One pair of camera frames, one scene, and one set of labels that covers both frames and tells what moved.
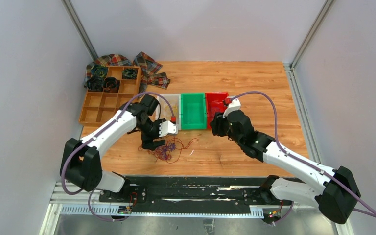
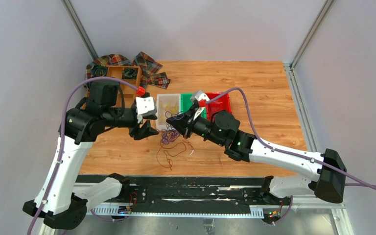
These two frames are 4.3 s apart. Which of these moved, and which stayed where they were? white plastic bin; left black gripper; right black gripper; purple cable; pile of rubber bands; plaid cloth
Moved: purple cable; pile of rubber bands; right black gripper; left black gripper
Stayed: plaid cloth; white plastic bin
